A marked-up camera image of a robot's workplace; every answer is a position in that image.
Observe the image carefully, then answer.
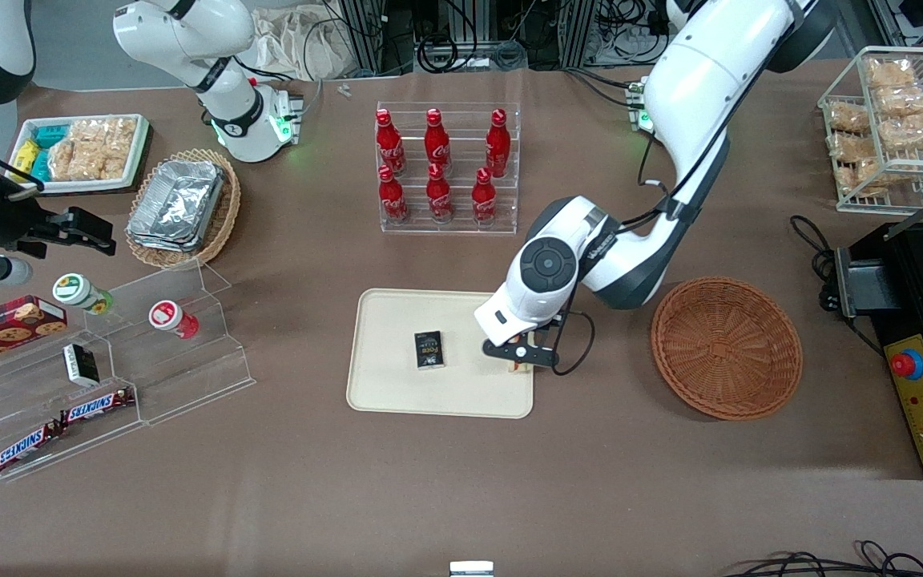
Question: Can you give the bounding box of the aluminium foil tray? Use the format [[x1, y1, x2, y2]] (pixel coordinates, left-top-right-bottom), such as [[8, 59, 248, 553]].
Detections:
[[130, 159, 227, 243], [126, 216, 204, 254]]

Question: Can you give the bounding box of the small black card box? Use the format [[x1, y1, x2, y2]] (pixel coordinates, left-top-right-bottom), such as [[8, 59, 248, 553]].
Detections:
[[413, 330, 446, 371]]

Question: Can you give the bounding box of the black appliance power cable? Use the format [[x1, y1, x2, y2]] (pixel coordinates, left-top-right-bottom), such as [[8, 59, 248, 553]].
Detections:
[[789, 214, 889, 355]]

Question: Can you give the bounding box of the black and white small box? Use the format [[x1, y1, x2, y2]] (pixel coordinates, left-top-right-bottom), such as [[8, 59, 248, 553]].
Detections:
[[62, 342, 101, 388]]

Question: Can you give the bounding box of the black base cable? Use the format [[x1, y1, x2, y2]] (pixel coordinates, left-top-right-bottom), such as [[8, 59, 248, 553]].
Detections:
[[231, 54, 326, 123], [564, 66, 643, 110]]

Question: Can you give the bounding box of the brown wicker basket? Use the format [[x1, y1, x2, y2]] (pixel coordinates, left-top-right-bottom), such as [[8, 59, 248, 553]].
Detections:
[[650, 276, 804, 422]]

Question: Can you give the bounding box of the white cloth bag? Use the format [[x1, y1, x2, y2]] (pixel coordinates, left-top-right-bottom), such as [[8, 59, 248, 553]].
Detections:
[[251, 6, 351, 82]]

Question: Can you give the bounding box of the black floor cable bundle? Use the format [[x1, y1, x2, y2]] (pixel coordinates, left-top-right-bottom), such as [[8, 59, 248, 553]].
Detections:
[[719, 540, 923, 577]]

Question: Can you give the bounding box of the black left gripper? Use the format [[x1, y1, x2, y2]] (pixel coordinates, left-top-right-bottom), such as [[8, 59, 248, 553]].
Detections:
[[503, 316, 566, 372]]

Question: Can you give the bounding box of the clear acrylic stepped shelf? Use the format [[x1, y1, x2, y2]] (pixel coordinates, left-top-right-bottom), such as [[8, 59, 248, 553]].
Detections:
[[0, 260, 257, 483]]

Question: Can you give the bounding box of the black left base cable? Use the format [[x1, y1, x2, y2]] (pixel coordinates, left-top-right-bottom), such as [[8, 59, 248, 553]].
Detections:
[[564, 66, 643, 110]]

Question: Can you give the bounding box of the black right base cable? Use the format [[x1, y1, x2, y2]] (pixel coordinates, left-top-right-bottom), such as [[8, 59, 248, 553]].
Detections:
[[231, 54, 326, 123]]

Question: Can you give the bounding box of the green lid jar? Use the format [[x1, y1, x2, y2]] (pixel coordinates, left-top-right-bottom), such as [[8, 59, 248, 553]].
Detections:
[[52, 272, 115, 316]]

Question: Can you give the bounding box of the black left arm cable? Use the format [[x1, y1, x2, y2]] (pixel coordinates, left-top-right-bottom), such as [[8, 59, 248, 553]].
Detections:
[[548, 132, 733, 377]]

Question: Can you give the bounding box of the bagged fried snack pack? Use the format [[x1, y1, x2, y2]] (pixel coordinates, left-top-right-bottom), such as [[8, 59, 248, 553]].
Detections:
[[873, 84, 923, 117], [833, 158, 889, 195], [827, 131, 880, 162], [865, 57, 917, 89], [881, 111, 923, 153], [825, 102, 872, 134]]

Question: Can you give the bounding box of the light wicker basket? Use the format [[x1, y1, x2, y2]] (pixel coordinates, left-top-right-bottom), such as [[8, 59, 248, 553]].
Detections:
[[124, 147, 243, 270]]

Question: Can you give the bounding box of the red cookie box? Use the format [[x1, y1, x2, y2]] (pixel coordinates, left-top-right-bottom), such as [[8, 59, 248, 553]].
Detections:
[[0, 295, 69, 372]]

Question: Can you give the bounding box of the aluminium frame equipment rack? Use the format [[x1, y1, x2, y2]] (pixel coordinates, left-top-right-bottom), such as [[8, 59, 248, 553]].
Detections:
[[332, 0, 675, 75]]

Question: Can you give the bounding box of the black countertop appliance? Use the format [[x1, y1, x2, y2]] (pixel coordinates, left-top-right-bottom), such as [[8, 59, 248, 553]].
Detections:
[[833, 220, 923, 341]]

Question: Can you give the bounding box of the beige plastic tray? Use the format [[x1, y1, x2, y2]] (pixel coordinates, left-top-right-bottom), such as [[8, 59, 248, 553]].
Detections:
[[346, 288, 536, 420]]

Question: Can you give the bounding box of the red cola bottle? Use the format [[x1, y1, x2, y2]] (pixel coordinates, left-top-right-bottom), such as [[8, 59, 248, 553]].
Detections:
[[377, 164, 411, 226], [375, 108, 407, 178], [424, 107, 452, 174], [471, 166, 498, 228], [425, 163, 453, 224], [485, 107, 512, 180]]

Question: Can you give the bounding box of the red lid jar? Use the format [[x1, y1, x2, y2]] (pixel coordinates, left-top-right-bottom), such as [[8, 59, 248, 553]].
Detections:
[[148, 300, 200, 340]]

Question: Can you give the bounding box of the white rectangular snack tray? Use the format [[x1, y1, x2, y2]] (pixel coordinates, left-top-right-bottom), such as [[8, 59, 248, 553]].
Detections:
[[8, 113, 152, 196]]

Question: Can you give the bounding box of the clear acrylic bottle rack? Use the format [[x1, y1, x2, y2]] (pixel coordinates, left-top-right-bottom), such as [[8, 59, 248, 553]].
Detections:
[[376, 100, 522, 236]]

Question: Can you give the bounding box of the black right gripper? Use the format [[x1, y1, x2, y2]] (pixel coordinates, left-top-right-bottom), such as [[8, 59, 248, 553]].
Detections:
[[0, 183, 118, 260]]

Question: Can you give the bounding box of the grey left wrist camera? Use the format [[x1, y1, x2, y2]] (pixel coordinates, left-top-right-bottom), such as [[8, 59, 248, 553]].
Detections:
[[482, 339, 558, 371]]

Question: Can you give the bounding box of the Snickers chocolate bar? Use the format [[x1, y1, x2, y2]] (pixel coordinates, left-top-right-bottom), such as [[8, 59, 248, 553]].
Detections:
[[58, 386, 136, 426], [0, 422, 62, 474]]

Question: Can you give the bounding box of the white wire basket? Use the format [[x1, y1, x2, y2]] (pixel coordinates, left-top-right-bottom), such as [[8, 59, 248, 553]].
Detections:
[[817, 46, 923, 216]]

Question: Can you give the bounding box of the clear rice cracker pack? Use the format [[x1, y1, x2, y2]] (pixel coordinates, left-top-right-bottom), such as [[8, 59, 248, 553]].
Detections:
[[67, 117, 139, 153], [47, 140, 131, 183]]

